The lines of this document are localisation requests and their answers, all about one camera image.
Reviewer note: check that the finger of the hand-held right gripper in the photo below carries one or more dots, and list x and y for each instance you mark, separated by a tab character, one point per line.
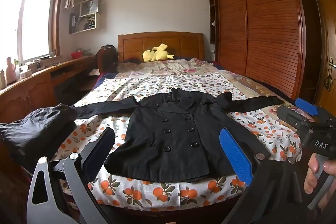
305	106
287	115

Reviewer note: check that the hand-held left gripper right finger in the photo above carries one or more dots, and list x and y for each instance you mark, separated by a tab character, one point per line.
236	155

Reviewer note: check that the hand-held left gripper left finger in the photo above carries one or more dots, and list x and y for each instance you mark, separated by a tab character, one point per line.
98	153

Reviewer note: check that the black double-breasted coat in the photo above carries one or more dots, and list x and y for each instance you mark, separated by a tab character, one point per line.
168	132

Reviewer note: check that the pile of dark clothes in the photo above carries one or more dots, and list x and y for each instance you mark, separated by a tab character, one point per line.
34	129

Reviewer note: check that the person's right hand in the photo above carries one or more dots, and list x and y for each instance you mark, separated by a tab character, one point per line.
311	174

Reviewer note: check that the hanging key fob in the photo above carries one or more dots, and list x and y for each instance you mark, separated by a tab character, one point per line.
327	82

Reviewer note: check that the wooden door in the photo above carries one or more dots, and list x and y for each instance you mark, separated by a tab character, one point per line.
325	35

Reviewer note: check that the orange fruit print bedsheet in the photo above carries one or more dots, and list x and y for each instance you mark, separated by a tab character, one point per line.
162	192

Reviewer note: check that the wooden slatted wardrobe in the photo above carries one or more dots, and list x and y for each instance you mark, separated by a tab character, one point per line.
270	29

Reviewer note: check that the wooden desk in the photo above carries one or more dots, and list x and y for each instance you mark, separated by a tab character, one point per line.
29	92

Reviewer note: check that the red bowl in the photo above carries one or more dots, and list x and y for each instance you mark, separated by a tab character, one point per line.
76	55

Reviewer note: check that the floral quilt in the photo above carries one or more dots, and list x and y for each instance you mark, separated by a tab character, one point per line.
183	67

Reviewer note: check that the white tissue box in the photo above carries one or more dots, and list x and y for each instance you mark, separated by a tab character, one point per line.
25	73

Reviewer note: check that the wooden bed headboard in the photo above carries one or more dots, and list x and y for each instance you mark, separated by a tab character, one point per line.
136	47

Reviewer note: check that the yellow plush toy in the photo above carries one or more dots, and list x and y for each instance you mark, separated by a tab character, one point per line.
155	54

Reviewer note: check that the pink bottle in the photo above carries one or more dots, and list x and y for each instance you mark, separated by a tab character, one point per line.
10	73

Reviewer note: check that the window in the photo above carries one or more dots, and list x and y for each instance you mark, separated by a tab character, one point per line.
31	19

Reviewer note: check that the white wall shelf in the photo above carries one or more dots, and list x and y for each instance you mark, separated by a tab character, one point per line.
89	16

